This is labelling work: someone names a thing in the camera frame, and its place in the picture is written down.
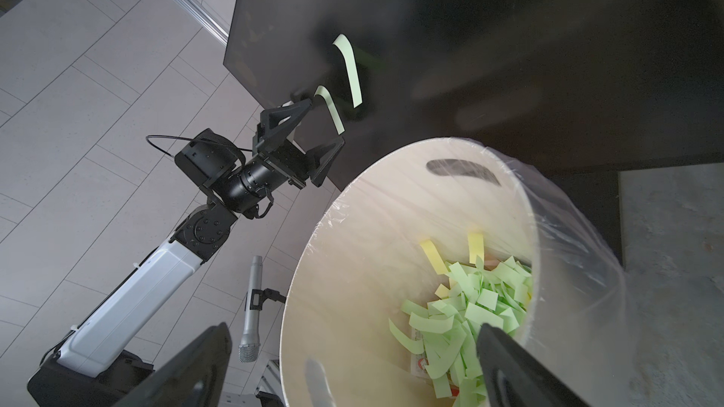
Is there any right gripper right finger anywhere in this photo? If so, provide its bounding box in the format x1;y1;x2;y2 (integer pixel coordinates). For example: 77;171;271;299
476;324;587;407

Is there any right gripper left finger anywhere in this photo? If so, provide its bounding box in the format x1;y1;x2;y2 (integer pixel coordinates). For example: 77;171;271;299
116;322;232;407

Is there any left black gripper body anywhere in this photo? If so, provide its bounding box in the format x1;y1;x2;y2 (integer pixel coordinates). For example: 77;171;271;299
237;139;311;198

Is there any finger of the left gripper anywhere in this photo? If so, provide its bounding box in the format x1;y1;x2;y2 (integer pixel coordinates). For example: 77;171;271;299
305;136;345;187
254;99;312;153

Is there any green sticky note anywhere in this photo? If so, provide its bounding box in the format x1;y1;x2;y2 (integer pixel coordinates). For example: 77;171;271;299
315;85;345;136
333;34;363;109

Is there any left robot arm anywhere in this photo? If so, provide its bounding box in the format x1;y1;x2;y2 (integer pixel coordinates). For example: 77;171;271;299
26;98;344;406

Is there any discarded sticky notes pile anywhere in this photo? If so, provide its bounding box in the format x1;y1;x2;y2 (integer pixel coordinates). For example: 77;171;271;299
388;233;534;406

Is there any black flat monitor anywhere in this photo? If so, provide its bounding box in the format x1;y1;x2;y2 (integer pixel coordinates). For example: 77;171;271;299
222;0;724;264

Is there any silver microphone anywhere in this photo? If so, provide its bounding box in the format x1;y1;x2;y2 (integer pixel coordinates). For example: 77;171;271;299
239;256;263;364

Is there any cream waste bin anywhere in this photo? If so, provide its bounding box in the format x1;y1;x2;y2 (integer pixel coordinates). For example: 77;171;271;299
281;138;634;406

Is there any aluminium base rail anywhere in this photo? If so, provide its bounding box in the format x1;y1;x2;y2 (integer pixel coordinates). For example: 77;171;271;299
218;359;287;407

